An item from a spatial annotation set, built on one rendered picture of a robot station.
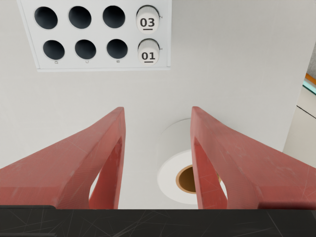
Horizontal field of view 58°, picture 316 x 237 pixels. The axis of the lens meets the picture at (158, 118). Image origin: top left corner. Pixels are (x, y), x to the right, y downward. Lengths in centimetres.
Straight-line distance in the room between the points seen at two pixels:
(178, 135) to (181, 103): 3
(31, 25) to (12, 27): 5
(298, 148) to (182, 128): 83
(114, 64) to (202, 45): 7
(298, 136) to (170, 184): 79
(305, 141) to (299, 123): 9
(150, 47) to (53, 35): 6
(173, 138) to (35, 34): 13
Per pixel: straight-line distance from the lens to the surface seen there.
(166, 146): 24
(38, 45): 19
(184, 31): 21
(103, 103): 24
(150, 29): 16
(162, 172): 24
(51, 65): 19
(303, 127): 99
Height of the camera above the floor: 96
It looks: 53 degrees down
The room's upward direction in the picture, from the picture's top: 179 degrees clockwise
